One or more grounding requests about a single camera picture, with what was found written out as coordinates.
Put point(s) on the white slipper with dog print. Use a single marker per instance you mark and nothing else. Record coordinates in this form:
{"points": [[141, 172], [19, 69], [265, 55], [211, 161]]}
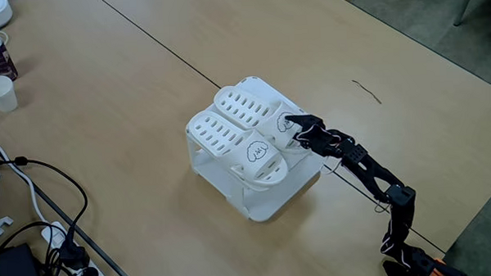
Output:
{"points": [[244, 105], [229, 142]]}

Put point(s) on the white shoe rack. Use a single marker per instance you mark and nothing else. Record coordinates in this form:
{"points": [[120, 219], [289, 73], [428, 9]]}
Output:
{"points": [[272, 194]]}

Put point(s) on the grey chair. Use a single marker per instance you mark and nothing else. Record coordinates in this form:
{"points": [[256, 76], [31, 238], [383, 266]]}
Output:
{"points": [[464, 7]]}

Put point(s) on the black plug charger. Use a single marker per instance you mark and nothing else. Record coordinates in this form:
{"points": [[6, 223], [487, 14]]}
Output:
{"points": [[89, 274]]}

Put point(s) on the black plug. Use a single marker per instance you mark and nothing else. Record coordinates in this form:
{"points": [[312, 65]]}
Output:
{"points": [[74, 255]]}

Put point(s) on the white power strip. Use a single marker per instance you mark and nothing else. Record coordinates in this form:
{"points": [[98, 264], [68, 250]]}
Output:
{"points": [[54, 235]]}

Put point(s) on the white paper cup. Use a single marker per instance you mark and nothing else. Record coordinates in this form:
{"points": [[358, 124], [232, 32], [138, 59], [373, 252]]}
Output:
{"points": [[0, 93]]}

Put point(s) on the purple drink can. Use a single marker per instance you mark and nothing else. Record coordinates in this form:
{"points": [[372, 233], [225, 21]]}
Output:
{"points": [[1, 60]]}

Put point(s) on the black power brick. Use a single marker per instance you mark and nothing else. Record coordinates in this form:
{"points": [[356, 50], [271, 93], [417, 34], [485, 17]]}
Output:
{"points": [[16, 269]]}

